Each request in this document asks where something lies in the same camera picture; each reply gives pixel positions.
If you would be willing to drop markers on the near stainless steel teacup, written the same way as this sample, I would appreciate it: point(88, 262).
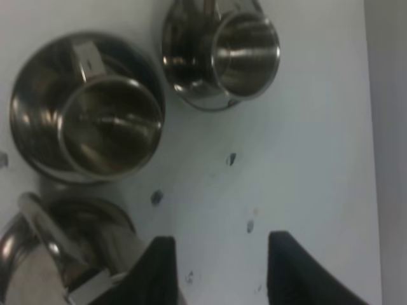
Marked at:
point(110, 127)

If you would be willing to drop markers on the stainless steel teapot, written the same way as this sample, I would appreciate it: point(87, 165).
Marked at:
point(67, 251)

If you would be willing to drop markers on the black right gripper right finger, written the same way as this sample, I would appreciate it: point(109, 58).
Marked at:
point(295, 277)

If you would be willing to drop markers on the stainless steel teacup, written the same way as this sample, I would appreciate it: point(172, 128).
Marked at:
point(110, 127)
point(244, 55)

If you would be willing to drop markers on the near stainless steel saucer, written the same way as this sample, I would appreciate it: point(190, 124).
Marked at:
point(47, 80)

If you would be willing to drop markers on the far stainless steel teacup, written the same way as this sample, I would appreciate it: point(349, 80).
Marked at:
point(244, 55)

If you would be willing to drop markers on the far stainless steel saucer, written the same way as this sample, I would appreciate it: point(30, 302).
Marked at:
point(186, 35)

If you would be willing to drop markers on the stainless steel saucer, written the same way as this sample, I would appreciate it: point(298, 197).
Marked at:
point(47, 80)
point(186, 35)

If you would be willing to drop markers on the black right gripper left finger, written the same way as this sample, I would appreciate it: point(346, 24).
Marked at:
point(153, 280)

